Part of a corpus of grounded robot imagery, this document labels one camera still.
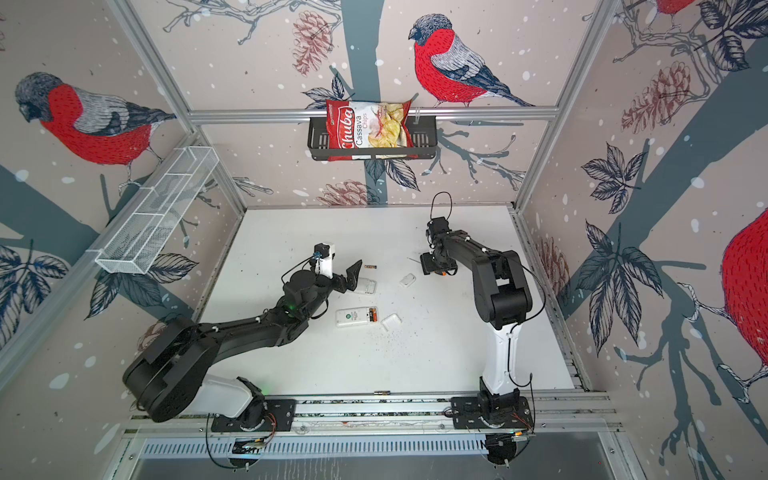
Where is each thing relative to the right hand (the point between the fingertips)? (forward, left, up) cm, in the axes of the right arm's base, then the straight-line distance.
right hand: (432, 270), depth 102 cm
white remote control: (-19, +24, +2) cm, 30 cm away
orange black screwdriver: (+4, +7, +1) cm, 8 cm away
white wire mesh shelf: (-13, +79, +31) cm, 86 cm away
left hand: (-10, +25, +20) cm, 34 cm away
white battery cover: (-4, +9, 0) cm, 10 cm away
